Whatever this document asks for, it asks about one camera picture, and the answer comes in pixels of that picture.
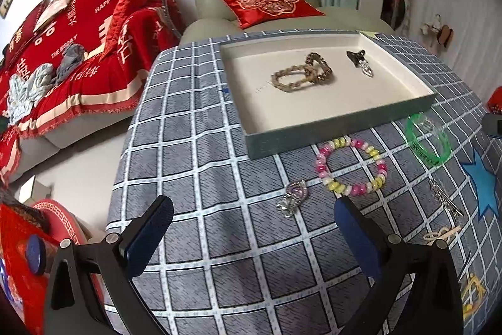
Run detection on tan braided hair tie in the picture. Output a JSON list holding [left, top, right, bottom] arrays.
[[270, 63, 318, 93]]

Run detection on grey crumpled clothes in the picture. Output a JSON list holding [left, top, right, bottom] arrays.
[[6, 43, 87, 126]]

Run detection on black claw hair clip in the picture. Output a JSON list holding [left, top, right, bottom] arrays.
[[346, 50, 365, 67]]

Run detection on green translucent bangle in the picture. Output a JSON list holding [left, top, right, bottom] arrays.
[[405, 112, 452, 167]]

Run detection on silver heart pendant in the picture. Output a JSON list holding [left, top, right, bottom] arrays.
[[361, 59, 374, 77]]

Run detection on red round box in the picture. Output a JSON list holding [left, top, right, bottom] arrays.
[[32, 199, 88, 245]]

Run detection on red sofa blanket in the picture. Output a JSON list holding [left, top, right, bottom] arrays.
[[1, 0, 184, 183]]

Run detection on pink yellow beaded bracelet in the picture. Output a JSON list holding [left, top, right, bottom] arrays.
[[315, 135, 389, 197]]

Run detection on grey checked table cloth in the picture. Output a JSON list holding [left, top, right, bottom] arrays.
[[107, 35, 501, 334]]

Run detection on red embroidered cushion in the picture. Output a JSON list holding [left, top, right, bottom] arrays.
[[222, 0, 325, 29]]

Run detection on yellow hair tie with flower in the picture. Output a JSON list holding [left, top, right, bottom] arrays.
[[460, 273, 489, 320]]

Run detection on beige hair clip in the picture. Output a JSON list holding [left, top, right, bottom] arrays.
[[423, 225, 461, 246]]

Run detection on silver rhinestone hair clip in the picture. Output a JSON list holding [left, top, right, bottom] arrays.
[[429, 179, 465, 222]]

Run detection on green jewelry tray box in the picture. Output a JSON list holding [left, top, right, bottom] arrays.
[[220, 31, 436, 159]]

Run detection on brown spiral hair tie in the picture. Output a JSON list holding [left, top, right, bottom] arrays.
[[304, 52, 334, 85]]

